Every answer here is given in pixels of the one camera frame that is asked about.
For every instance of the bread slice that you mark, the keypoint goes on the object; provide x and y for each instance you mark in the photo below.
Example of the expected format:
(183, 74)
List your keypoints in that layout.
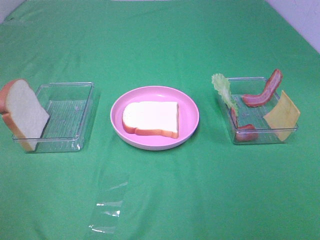
(22, 112)
(152, 118)

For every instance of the green lettuce leaf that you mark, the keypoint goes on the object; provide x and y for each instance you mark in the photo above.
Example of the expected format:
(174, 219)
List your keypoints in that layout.
(222, 85)

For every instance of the bacon strip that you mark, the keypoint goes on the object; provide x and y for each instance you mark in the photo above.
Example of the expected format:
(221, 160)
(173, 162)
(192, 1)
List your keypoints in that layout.
(245, 133)
(270, 87)

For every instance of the yellow cheese slice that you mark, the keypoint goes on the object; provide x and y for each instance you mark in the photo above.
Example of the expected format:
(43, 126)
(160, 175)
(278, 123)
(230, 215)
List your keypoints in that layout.
(283, 117)

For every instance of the pink round plate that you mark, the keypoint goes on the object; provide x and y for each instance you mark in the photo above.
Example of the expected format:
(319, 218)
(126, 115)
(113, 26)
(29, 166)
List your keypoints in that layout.
(188, 117)

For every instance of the clear plastic film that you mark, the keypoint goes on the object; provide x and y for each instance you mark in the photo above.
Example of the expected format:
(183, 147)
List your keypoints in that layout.
(107, 206)

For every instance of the green tablecloth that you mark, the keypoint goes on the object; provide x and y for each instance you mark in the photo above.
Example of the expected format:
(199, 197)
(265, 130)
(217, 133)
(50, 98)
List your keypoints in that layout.
(206, 189)

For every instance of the clear right plastic container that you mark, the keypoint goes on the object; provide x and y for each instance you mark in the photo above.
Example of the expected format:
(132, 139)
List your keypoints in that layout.
(251, 115)

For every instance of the clear plastic container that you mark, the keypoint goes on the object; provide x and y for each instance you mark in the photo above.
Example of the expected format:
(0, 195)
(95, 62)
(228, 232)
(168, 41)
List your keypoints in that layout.
(251, 115)
(71, 109)

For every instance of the clear left plastic container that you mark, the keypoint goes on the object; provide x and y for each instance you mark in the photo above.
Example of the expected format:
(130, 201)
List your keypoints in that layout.
(71, 109)

